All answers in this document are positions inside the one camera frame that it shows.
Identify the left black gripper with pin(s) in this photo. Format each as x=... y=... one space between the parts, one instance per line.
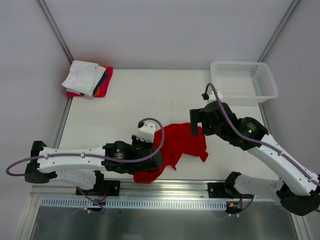
x=155 y=159

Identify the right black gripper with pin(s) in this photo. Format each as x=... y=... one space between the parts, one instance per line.
x=197 y=117

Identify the red t shirt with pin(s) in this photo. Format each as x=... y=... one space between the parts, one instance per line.
x=178 y=141

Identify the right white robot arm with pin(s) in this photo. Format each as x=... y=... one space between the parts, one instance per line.
x=297 y=189

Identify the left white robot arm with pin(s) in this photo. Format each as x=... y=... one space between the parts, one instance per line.
x=84 y=168

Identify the white plastic basket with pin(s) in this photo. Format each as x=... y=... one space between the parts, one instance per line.
x=242 y=83

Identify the blue folded t shirt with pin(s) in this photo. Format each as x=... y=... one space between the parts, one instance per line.
x=104 y=76

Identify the white folded t shirt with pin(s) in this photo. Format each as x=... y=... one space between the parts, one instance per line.
x=83 y=77

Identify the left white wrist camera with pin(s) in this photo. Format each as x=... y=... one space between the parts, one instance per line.
x=146 y=131

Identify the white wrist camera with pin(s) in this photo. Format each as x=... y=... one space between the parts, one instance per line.
x=146 y=131
x=210 y=97

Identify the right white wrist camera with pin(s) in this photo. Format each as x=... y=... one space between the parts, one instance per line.
x=210 y=97

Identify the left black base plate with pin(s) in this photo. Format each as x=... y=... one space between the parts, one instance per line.
x=108 y=187

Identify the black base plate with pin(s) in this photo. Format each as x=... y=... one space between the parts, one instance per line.
x=108 y=187
x=218 y=190

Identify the aluminium mounting rail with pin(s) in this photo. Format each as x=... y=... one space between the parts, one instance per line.
x=159 y=189

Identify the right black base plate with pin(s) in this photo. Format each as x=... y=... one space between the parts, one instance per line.
x=218 y=190

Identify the white slotted cable duct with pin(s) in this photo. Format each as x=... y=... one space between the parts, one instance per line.
x=154 y=204

